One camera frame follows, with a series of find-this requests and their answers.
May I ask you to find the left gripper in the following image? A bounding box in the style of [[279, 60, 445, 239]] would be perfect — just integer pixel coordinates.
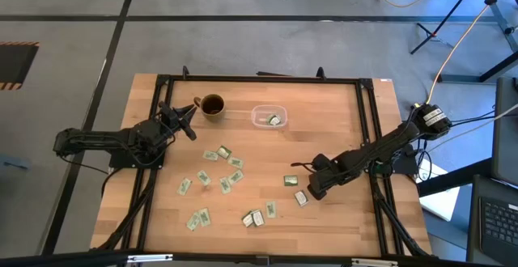
[[155, 101, 198, 142]]

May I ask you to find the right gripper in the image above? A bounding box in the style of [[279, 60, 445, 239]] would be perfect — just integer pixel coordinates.
[[308, 152, 353, 201]]

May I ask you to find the brown teal ceramic mug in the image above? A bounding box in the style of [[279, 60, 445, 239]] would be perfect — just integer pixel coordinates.
[[193, 93, 227, 123]]

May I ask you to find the clear plastic container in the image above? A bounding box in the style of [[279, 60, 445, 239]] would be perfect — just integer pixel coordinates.
[[250, 104, 289, 129]]

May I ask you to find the white sheet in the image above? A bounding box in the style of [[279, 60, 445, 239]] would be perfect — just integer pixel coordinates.
[[418, 159, 461, 223]]

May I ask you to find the hazard-striped floor hatch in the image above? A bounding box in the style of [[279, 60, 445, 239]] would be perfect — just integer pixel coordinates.
[[0, 41, 40, 91]]

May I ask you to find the blue-grey floor object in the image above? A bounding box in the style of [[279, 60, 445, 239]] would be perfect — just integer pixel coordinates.
[[0, 153, 32, 171]]

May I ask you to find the black laptop keyboard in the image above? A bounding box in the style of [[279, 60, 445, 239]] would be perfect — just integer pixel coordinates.
[[467, 173, 518, 266]]

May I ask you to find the grey panel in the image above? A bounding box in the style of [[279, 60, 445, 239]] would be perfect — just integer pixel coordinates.
[[491, 76, 518, 187]]

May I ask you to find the black tripod stand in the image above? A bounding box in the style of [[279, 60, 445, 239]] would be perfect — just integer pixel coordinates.
[[410, 0, 518, 84]]

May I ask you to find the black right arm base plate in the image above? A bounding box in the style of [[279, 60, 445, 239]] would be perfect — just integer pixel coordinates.
[[366, 149, 420, 176]]

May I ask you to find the black aluminium table frame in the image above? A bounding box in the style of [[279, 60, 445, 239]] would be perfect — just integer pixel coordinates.
[[91, 65, 433, 258]]

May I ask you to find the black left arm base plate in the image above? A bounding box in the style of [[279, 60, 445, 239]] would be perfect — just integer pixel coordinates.
[[108, 149, 166, 170]]

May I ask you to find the black power cable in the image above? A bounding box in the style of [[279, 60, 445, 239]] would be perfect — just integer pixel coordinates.
[[428, 104, 518, 138]]

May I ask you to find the grey cable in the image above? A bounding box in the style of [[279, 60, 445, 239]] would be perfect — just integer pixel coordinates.
[[428, 104, 518, 153]]

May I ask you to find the yellow hanging cable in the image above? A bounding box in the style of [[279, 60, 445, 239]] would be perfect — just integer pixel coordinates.
[[425, 0, 518, 105]]

